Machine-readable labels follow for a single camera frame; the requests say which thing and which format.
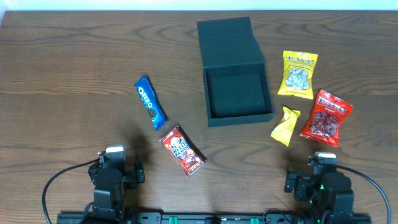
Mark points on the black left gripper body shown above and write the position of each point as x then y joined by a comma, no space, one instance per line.
138,172

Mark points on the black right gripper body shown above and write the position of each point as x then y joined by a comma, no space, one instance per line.
292,182

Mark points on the red Hello Panda snack pack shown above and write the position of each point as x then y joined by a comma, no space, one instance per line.
176,142

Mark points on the red dried fruit snack bag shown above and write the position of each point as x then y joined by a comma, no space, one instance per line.
326,118

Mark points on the yellow nut snack bag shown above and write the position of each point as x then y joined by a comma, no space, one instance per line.
298,72

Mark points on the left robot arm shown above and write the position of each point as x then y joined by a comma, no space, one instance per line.
109,202

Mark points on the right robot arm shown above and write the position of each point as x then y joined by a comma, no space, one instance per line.
327,190

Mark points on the blue Oreo cookie pack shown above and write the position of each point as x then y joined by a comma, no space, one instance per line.
149,99

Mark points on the small yellow wrapped snack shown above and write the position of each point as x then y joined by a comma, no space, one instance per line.
284,130

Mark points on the dark green open box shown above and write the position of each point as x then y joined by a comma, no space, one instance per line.
234,74

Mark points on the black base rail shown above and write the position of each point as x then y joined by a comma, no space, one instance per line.
158,218

